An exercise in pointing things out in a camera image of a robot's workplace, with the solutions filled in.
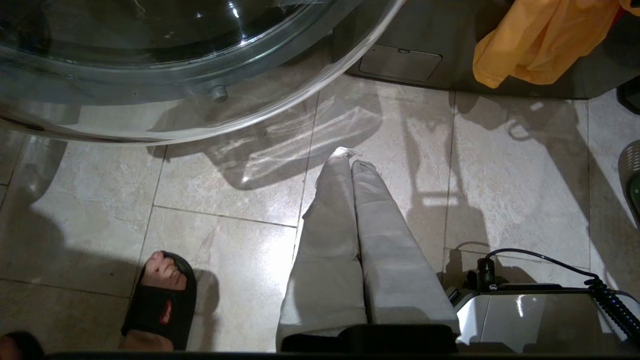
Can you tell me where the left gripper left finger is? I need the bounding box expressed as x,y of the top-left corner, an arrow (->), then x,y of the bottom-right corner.
275,146 -> 368,352

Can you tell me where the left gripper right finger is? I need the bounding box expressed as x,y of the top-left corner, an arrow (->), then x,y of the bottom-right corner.
350,160 -> 460,335

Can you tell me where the grey washing machine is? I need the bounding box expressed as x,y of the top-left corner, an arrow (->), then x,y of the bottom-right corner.
332,0 -> 640,99

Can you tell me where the laundry basket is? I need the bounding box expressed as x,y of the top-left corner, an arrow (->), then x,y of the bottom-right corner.
618,140 -> 640,226

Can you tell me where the washing machine glass door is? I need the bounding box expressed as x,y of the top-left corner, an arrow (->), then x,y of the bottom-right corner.
0,0 -> 406,146

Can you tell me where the person's foot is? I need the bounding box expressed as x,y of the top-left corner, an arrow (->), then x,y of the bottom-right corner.
119,251 -> 188,352

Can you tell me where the black slide sandal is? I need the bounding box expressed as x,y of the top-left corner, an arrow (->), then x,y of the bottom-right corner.
120,251 -> 197,352

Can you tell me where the orange cloth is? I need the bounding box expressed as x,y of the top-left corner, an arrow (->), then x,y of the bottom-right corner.
472,0 -> 640,89

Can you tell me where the black cable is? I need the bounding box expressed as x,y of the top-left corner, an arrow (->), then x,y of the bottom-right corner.
477,248 -> 640,346

